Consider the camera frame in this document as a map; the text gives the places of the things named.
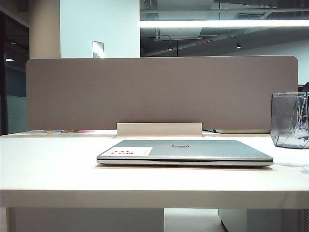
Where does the white sticker with red letters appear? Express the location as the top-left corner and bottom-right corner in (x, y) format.
(109, 146), (153, 157)

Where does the white cable slot flap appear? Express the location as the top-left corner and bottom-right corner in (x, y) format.
(116, 122), (203, 137)

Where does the white desk support panel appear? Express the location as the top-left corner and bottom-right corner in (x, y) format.
(7, 208), (165, 232)

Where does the grey-brown desk partition screen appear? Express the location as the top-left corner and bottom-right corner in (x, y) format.
(25, 56), (299, 131)

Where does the long white ceiling light strip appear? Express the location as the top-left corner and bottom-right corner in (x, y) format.
(139, 20), (309, 29)

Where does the ceiling air vent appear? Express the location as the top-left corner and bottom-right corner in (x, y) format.
(236, 13), (267, 20)

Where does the silver Dell laptop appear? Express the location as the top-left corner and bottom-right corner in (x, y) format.
(96, 139), (274, 168)

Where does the framed wall sign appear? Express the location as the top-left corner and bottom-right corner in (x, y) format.
(92, 40), (105, 59)

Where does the white partition base rail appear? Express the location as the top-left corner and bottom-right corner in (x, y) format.
(214, 127), (271, 134)

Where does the transparent grey faceted water cup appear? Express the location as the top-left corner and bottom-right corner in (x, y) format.
(270, 91), (309, 149)

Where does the white under-desk cabinet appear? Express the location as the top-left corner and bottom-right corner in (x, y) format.
(218, 208), (309, 232)

